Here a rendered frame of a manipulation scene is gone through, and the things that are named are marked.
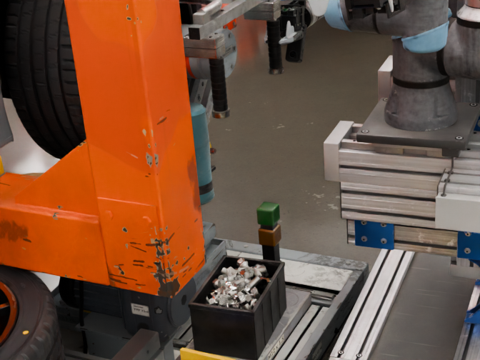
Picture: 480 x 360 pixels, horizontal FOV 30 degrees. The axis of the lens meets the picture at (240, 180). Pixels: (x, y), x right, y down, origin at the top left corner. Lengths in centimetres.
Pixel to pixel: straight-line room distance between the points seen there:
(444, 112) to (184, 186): 55
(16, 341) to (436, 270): 121
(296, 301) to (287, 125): 224
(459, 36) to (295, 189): 183
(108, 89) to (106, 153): 14
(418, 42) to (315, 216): 184
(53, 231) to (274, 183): 173
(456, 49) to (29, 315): 103
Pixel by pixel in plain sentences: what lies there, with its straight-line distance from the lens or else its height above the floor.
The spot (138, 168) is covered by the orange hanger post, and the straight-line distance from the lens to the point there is 178.
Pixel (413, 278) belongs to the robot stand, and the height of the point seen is 21.
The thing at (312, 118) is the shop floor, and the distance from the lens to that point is 422.
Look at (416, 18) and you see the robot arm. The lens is 153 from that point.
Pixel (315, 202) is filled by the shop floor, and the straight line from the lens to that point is 341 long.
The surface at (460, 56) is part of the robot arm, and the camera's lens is 179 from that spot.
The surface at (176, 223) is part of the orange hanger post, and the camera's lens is 185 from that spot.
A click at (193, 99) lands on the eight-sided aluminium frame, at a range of 260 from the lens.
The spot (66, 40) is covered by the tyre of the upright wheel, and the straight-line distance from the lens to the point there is 219.
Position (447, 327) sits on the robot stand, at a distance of 233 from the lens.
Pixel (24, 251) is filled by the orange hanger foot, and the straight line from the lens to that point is 208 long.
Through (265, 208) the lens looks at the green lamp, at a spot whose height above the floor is 66.
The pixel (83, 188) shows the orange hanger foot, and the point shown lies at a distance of 191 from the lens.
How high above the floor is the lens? 152
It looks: 25 degrees down
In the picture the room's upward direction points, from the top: 5 degrees counter-clockwise
